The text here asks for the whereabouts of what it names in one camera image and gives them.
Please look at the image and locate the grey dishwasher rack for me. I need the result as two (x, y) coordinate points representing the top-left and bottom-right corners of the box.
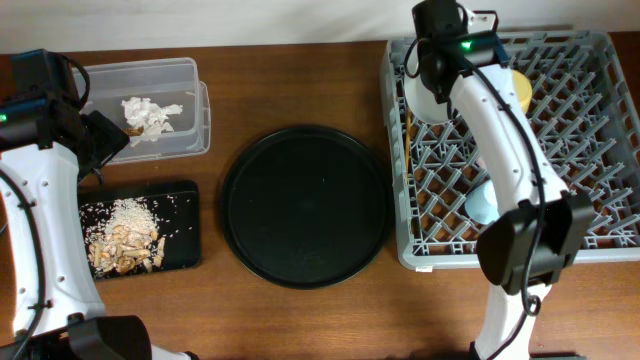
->
(380, 31), (639, 272)

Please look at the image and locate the black rectangular tray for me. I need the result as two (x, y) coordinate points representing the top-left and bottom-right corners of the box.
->
(77, 180), (202, 281)

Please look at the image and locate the clear plastic bin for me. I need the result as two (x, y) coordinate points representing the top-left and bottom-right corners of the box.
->
(83, 58), (211, 165)

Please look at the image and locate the round black tray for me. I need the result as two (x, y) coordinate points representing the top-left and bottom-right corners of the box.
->
(220, 126), (394, 290)

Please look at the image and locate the food scraps and rice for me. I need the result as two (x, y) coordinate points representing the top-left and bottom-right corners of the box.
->
(79, 195), (192, 276)

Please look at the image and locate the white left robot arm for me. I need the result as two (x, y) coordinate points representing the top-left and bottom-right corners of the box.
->
(1, 49), (195, 359)

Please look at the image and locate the grey round plate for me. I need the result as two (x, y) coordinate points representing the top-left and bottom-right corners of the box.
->
(403, 75), (452, 125)

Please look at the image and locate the wooden chopstick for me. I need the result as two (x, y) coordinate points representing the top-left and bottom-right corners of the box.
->
(404, 109), (412, 174)

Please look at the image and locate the yellow plastic bowl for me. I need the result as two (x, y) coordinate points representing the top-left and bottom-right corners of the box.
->
(512, 70), (533, 113)

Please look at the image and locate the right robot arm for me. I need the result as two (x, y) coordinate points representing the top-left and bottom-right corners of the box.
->
(404, 0), (595, 359)

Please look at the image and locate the white tissue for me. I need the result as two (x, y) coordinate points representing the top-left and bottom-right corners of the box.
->
(121, 97), (183, 142)

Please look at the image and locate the light blue plastic cup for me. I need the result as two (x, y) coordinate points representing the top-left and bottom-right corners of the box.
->
(464, 180), (499, 225)

